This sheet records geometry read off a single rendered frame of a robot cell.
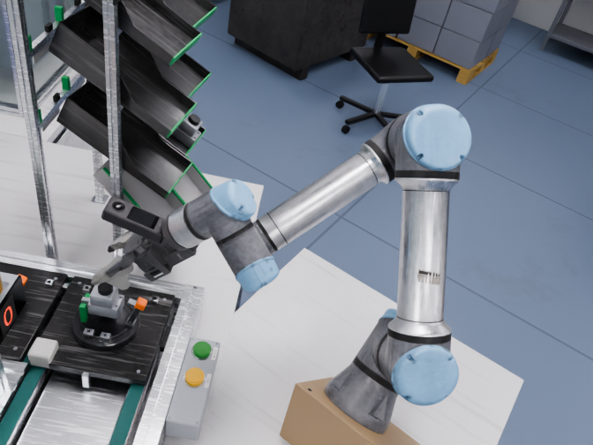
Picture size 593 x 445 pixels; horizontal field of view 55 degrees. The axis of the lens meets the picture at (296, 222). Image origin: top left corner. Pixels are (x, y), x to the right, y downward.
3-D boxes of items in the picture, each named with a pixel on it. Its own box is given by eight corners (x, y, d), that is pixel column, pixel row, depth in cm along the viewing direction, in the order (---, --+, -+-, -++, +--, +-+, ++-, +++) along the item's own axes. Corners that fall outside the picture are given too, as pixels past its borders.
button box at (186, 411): (218, 357, 132) (221, 341, 128) (198, 441, 116) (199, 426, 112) (188, 351, 132) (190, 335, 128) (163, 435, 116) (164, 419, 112)
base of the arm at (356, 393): (388, 428, 124) (414, 390, 124) (377, 439, 110) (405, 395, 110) (333, 386, 130) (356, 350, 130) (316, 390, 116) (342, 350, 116)
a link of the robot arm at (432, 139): (431, 383, 115) (446, 111, 112) (461, 413, 100) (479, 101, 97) (374, 384, 114) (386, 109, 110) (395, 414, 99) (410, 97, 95)
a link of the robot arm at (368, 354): (394, 375, 127) (427, 325, 127) (413, 398, 114) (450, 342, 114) (349, 348, 125) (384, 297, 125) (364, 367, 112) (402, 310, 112)
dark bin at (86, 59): (192, 110, 126) (207, 87, 122) (167, 139, 116) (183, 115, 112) (84, 27, 121) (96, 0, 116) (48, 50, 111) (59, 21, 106)
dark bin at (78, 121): (189, 169, 137) (202, 149, 132) (164, 199, 127) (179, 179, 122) (88, 94, 131) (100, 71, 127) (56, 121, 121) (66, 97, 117)
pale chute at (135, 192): (191, 230, 150) (204, 225, 147) (170, 263, 140) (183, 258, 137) (120, 146, 138) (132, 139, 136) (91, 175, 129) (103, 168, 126)
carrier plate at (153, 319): (175, 300, 136) (175, 294, 135) (145, 387, 118) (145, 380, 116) (75, 281, 135) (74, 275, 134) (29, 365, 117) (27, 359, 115)
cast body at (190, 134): (196, 140, 145) (209, 122, 141) (189, 148, 142) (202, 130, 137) (168, 119, 143) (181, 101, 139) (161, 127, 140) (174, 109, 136)
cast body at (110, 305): (124, 304, 123) (123, 282, 119) (117, 320, 120) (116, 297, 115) (86, 296, 123) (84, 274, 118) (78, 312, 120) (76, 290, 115)
